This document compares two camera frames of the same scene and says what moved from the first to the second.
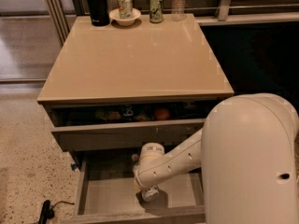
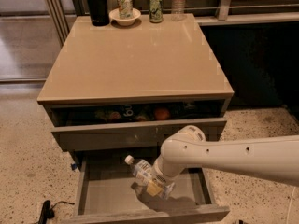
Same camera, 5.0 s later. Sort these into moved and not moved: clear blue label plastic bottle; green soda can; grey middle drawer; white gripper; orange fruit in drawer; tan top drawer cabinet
Moved: white gripper; clear blue label plastic bottle
Not moved: tan top drawer cabinet; orange fruit in drawer; grey middle drawer; green soda can
